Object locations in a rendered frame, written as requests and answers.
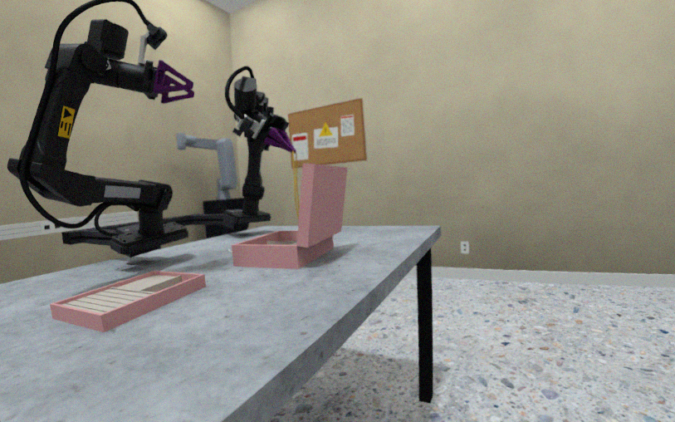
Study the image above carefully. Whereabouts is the pink jewelry box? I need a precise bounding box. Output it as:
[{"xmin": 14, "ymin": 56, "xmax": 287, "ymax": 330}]
[{"xmin": 232, "ymin": 163, "xmax": 347, "ymax": 269}]

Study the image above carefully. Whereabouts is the pink compartment tray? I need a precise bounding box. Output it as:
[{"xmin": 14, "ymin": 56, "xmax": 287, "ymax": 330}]
[{"xmin": 50, "ymin": 271, "xmax": 206, "ymax": 332}]

